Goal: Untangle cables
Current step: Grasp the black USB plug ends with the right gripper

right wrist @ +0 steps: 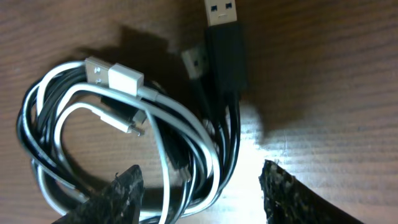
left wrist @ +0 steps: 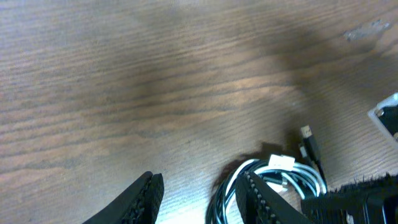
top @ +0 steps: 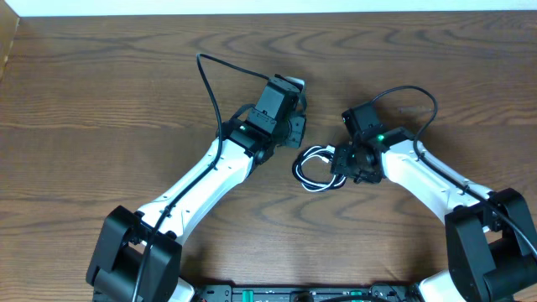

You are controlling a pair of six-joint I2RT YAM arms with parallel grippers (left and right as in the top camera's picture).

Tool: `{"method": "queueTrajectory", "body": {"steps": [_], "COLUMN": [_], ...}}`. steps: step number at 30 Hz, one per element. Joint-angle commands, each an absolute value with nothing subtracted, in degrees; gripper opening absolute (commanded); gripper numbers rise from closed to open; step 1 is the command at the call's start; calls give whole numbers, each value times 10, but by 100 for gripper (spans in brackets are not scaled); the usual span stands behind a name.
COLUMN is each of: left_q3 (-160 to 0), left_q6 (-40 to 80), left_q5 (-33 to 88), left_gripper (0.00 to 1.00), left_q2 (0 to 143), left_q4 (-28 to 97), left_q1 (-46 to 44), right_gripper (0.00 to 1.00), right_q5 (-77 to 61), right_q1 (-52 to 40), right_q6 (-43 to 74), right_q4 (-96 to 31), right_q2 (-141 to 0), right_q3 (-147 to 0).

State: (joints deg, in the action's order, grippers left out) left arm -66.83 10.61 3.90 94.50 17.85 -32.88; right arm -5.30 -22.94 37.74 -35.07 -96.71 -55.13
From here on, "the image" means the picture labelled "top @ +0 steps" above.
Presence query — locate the white usb cable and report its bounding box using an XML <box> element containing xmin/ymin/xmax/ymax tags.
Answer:
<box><xmin>294</xmin><ymin>144</ymin><xmax>347</xmax><ymax>194</ymax></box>

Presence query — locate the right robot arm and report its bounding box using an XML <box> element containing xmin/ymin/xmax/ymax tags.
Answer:
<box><xmin>331</xmin><ymin>103</ymin><xmax>536</xmax><ymax>301</ymax></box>

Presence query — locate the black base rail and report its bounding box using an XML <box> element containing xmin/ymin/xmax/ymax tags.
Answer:
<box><xmin>192</xmin><ymin>283</ymin><xmax>421</xmax><ymax>302</ymax></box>

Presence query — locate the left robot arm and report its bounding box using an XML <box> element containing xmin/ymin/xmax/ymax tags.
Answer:
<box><xmin>86</xmin><ymin>75</ymin><xmax>306</xmax><ymax>301</ymax></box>

